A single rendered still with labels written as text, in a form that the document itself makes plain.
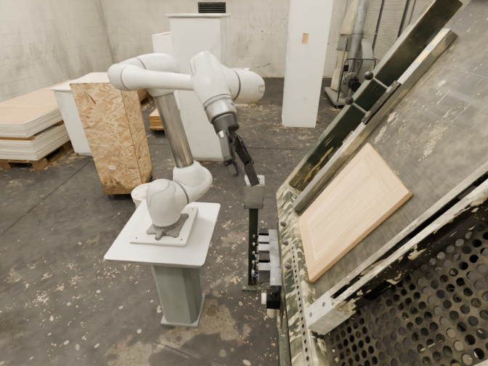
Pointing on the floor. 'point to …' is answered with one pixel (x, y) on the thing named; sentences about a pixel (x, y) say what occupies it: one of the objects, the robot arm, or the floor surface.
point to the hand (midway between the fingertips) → (247, 182)
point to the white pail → (139, 194)
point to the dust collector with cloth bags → (350, 59)
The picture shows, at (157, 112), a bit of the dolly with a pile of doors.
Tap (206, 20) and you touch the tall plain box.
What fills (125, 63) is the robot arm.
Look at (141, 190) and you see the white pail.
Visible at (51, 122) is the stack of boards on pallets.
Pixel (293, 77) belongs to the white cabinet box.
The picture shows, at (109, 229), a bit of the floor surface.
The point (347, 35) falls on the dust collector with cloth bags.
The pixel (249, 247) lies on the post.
